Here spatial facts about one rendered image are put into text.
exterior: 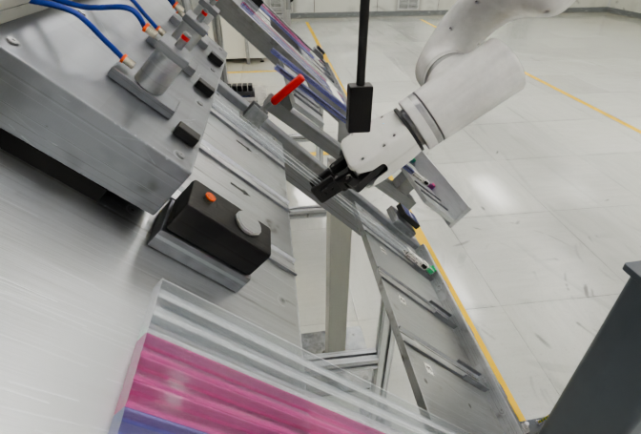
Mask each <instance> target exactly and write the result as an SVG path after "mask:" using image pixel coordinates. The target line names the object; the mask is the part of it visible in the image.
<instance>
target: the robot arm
mask: <svg viewBox="0 0 641 434"><path fill-rule="evenodd" d="M575 1H576V0H458V1H457V2H456V3H455V4H454V5H453V6H452V7H451V8H450V9H449V11H448V12H447V13H446V14H445V16H444V17H443V19H442V20H441V22H440V23H439V25H438V26H437V28H436V29H435V31H434V32H433V33H432V34H431V36H430V38H429V39H428V41H427V42H426V44H425V46H424V48H423V50H422V52H421V54H420V56H419V58H418V61H417V64H416V69H415V75H416V79H417V81H418V83H419V85H420V86H421V87H420V88H419V89H417V90H416V91H415V92H413V93H411V94H410V95H408V96H407V97H406V98H404V99H403V100H401V101H400V102H399V105H400V107H401V109H400V110H398V109H397V108H395V109H394V111H391V112H388V113H386V114H383V115H381V116H379V117H377V118H376V119H374V120H372V121H371V128H370V132H369V133H353V134H350V135H349V136H347V137H346V138H344V139H343V140H342V142H341V151H340V156H339V158H338V159H337V160H336V161H335V162H333V163H332V164H331V165H330V166H329V168H330V169H329V168H327V169H326V170H324V171H323V172H322V173H320V174H319V175H318V176H319V177H320V178H321V179H323V181H321V182H320V183H318V184H317V185H314V184H313V183H312V182H310V181H309V183H310V185H311V186H312V188H311V192H312V194H313V195H314V196H315V197H316V198H317V199H318V200H319V201H320V202H321V203H323V202H325V201H326V200H328V199H329V198H331V197H332V196H335V195H336V194H338V193H339V192H341V191H346V190H348V189H353V190H354V191H356V192H360V191H361V190H362V189H363V188H364V187H365V188H371V187H373V186H375V185H377V184H379V183H381V182H382V181H384V180H385V179H387V178H388V177H390V176H392V175H393V174H394V173H396V172H397V171H398V170H400V169H401V168H402V167H403V166H404V165H405V164H407V163H408V162H409V161H410V160H411V159H413V158H414V157H415V156H416V155H417V154H418V153H420V152H422V151H423V150H424V147H423V145H424V144H425V146H426V147H427V148H428V149H429V150H430V149H432V148H434V147H435V146H437V145H438V144H440V143H441V142H443V141H444V140H446V139H447V138H449V137H450V136H452V135H454V134H456V133H457V132H459V131H460V130H461V129H462V128H464V127H465V126H467V125H468V124H470V123H472V122H473V121H475V120H476V119H478V118H479V117H481V116H482V115H484V114H486V113H487V112H489V111H491V110H492V109H494V108H495V107H497V106H498V105H500V104H501V103H503V102H504V101H506V100H508V99H509V98H511V97H512V96H513V95H515V94H516V93H518V92H519V91H521V90H522V89H523V88H524V87H525V85H526V82H527V80H526V75H525V71H524V69H523V67H522V65H521V63H520V61H519V59H518V58H517V56H516V55H515V53H514V52H513V51H512V49H511V48H510V47H509V46H508V45H507V44H506V43H504V42H503V41H501V40H499V39H497V38H490V39H488V40H487V41H486V42H485V43H483V42H484V41H485V40H486V39H487V38H488V37H489V36H490V35H491V34H493V33H494V32H495V31H497V30H498V29H500V28H501V27H502V26H504V25H505V24H507V23H509V22H512V21H515V20H518V19H522V18H529V17H551V16H555V15H558V14H560V13H562V12H563V11H564V10H566V9H567V8H569V7H570V6H571V5H572V4H573V3H574V2H575ZM482 43H483V44H482ZM481 44H482V45H481ZM347 166H348V167H347ZM354 171H356V172H357V174H358V175H357V174H356V173H355V172H354ZM349 174H350V176H348V175H349Z"/></svg>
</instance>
